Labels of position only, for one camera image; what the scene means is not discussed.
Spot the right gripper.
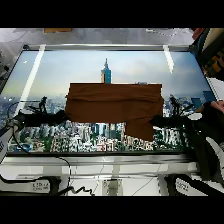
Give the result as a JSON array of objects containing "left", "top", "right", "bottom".
[{"left": 150, "top": 114, "right": 178, "bottom": 130}]

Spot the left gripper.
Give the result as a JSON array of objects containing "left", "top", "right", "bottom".
[{"left": 48, "top": 110, "right": 70, "bottom": 127}]

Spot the brown garment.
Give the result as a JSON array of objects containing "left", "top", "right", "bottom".
[{"left": 64, "top": 82, "right": 165, "bottom": 143}]

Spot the person's hand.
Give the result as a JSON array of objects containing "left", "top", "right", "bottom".
[{"left": 210, "top": 99, "right": 224, "bottom": 114}]

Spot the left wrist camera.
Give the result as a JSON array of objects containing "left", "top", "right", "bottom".
[{"left": 38, "top": 95, "right": 49, "bottom": 114}]

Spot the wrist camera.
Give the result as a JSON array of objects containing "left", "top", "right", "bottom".
[
  {"left": 168, "top": 95, "right": 182, "bottom": 116},
  {"left": 38, "top": 95, "right": 49, "bottom": 114}
]

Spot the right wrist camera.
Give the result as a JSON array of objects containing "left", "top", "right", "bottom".
[{"left": 168, "top": 95, "right": 182, "bottom": 116}]

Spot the black cable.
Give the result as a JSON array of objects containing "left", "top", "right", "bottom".
[{"left": 6, "top": 99, "right": 96, "bottom": 197}]

